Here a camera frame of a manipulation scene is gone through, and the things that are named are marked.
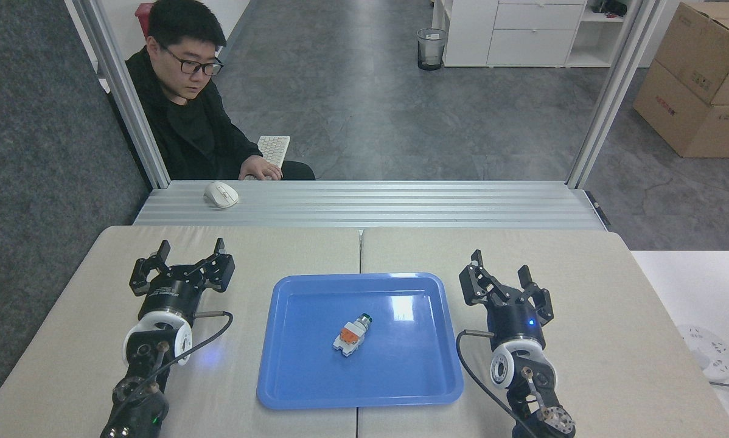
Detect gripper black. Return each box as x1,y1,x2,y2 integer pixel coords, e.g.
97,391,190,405
128,238,236,321
458,249,554,352

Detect white orange switch part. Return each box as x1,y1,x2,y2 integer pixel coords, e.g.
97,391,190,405
332,313,374,358

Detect blue plastic tray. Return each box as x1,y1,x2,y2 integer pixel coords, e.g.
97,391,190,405
256,273,464,410

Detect person's left hand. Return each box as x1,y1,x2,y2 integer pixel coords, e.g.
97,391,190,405
239,155,284,182

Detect white computer mouse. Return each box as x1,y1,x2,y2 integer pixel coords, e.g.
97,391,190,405
204,181,240,209

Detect person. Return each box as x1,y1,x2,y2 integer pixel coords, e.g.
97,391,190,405
125,0,316,182

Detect white keyboard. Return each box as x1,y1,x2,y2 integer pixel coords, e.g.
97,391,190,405
245,135,291,182

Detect white side table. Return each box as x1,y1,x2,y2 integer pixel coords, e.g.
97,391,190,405
629,250,729,438

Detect round white power socket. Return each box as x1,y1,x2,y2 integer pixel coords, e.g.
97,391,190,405
677,324,729,383

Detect black eyeglasses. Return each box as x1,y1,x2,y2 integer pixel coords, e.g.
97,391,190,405
159,43,225,77

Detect large cardboard box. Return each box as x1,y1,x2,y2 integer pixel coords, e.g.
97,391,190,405
633,61,729,159

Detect black mesh wastebasket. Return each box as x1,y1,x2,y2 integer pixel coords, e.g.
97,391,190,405
417,28,448,71

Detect white drawer cabinet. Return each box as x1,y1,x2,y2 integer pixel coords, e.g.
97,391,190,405
431,0,630,68

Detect red bin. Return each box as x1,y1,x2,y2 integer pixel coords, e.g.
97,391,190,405
135,2,156,37

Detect black item on shelf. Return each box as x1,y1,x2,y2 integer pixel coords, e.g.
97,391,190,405
591,0,628,18

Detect small cardboard box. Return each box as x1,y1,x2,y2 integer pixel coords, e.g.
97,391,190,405
654,2,729,107

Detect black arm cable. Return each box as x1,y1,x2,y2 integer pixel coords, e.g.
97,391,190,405
455,329,523,436
104,310,234,428

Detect black corner bracket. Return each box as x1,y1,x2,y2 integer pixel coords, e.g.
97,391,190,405
585,190,611,228

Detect grooved aluminium rail platform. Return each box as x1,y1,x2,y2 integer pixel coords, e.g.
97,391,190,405
133,180,609,231

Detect silver aluminium post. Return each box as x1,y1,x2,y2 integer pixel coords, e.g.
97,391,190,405
567,0,669,190
72,0,171,190

